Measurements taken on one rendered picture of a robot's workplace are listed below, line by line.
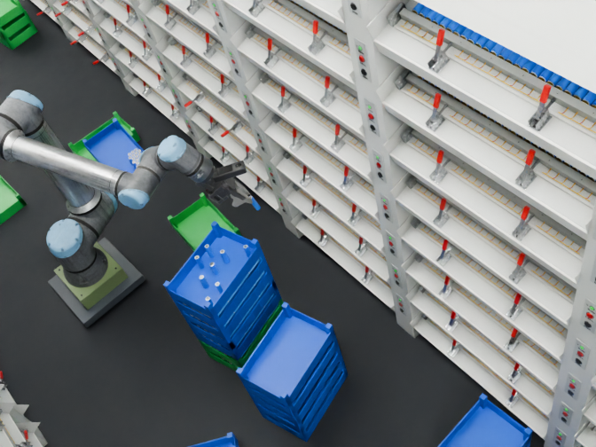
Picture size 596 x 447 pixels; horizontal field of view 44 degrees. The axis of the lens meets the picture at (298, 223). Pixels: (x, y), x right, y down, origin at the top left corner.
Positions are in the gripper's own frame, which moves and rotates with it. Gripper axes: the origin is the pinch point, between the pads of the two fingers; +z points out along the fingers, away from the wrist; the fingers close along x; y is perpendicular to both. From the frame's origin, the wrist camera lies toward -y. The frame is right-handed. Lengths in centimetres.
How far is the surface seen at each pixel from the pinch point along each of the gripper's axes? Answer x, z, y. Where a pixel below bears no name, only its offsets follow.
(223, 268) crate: 12.4, 7.1, 22.8
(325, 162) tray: 1.4, 8.4, -28.0
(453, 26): 61, -42, -90
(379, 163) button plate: 40, -8, -51
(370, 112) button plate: 42, -26, -60
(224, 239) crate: 0.0, 6.6, 19.7
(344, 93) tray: 20, -20, -54
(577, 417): 95, 66, -48
